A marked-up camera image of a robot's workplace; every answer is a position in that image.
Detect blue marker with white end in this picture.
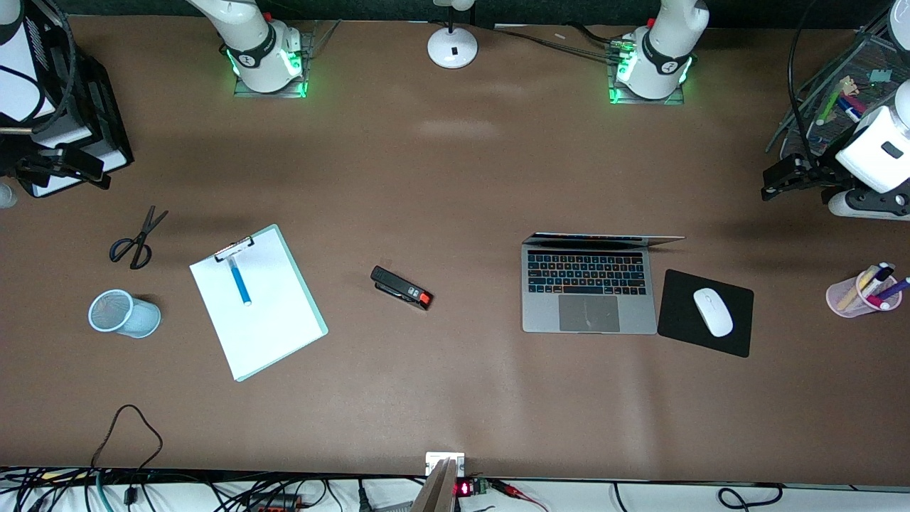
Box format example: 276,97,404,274
227,256,252,306

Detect silver laptop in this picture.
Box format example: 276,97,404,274
521,232,687,335

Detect green marker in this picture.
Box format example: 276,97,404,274
816,88,845,127

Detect black capped white marker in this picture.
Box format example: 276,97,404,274
857,262,896,299

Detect black stacked document tray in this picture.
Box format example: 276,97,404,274
0,7,135,198

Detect black scissors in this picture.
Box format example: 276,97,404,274
109,206,170,270

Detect yellow pen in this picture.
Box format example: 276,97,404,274
837,270,878,311

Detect grey mesh desk organizer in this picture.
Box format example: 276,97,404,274
766,27,910,161

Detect pink mesh pen cup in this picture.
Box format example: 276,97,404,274
826,265,904,319

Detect white computer mouse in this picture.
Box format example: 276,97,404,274
693,287,734,338

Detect light blue mesh cup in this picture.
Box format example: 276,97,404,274
88,289,162,339

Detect teal clipboard with metal clip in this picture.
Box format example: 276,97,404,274
188,223,329,383

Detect black mouse pad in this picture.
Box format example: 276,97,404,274
657,269,755,358

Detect white board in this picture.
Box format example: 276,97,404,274
190,229,322,380

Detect black stapler with red tip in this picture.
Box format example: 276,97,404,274
370,265,434,311

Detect white lamp base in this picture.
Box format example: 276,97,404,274
427,0,478,70

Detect black and red power strip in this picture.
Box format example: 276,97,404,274
242,494,308,512

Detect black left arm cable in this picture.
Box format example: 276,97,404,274
786,0,820,166

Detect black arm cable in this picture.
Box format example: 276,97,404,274
786,0,820,166
0,0,76,137

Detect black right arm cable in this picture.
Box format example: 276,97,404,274
0,0,76,137

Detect black cable bundle on table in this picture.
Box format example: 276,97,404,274
476,23,628,63

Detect thin black looped cable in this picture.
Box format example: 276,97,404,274
90,404,164,502

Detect black coiled cable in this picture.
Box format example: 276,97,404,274
717,484,785,512

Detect tangled black cable bundle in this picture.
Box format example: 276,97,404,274
0,466,338,512

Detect red wire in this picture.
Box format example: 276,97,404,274
491,479,550,512

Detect grey camera mount bar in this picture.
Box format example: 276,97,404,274
409,459,458,512

